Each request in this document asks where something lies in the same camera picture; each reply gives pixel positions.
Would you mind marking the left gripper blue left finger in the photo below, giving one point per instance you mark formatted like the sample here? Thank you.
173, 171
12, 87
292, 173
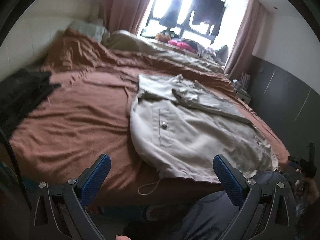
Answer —
82, 191

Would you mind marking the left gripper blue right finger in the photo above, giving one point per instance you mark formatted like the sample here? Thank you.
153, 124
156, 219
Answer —
234, 183

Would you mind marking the beige jacket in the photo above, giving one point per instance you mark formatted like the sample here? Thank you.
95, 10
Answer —
178, 127

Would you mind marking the clothes pile on windowsill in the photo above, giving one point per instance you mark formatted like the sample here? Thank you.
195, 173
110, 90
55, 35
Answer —
219, 56

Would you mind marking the dark hanging clothes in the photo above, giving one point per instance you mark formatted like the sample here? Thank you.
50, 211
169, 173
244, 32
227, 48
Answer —
209, 12

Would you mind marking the right hand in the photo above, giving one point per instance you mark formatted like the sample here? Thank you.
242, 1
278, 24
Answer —
307, 187

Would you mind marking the left hand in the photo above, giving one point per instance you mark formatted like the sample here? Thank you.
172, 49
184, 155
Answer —
122, 238

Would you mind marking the grey patterned trouser leg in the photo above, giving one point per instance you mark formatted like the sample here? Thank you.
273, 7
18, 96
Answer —
208, 218

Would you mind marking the rust brown bed blanket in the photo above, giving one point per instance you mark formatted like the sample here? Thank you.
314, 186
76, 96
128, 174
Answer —
90, 115

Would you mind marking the white nightstand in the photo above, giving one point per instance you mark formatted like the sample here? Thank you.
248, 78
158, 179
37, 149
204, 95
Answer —
241, 88

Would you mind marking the black garment on bed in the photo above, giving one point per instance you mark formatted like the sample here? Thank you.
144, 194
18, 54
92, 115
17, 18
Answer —
21, 93

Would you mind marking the right pink curtain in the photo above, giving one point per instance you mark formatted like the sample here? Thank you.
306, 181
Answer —
245, 41

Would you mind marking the pink curtain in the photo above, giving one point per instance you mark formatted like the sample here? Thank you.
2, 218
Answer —
124, 14
245, 41

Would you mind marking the olive beige duvet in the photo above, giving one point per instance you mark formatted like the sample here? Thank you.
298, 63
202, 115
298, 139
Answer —
126, 41

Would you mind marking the pale green pillow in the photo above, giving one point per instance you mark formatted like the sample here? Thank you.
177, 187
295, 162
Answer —
93, 29

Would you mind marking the cream padded headboard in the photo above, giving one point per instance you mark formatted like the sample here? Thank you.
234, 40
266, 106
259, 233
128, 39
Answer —
42, 23

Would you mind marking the left pink curtain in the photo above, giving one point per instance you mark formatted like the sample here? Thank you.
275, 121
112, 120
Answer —
124, 14

